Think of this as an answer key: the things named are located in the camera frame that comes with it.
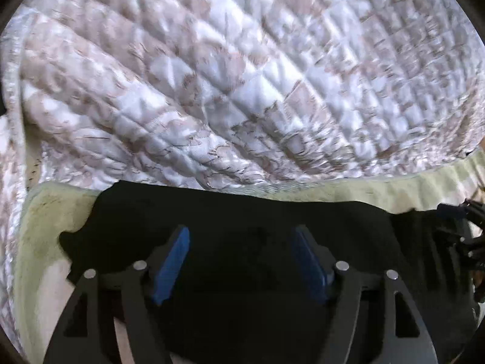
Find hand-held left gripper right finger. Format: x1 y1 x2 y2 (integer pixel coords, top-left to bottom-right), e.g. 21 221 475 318
293 224 440 364

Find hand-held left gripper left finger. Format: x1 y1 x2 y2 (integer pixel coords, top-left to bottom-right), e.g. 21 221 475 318
43 225 190 364

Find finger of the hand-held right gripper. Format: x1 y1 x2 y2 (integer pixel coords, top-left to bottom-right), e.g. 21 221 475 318
437 228 485 271
436 198 485 224

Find black pants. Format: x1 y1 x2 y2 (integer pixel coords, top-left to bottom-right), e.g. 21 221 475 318
59 180 479 364

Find floral fleece blanket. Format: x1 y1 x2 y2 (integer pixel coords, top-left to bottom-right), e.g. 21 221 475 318
15 155 485 364

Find beige white quilted bedspread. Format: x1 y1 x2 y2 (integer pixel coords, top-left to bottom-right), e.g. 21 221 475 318
0 0 485 349

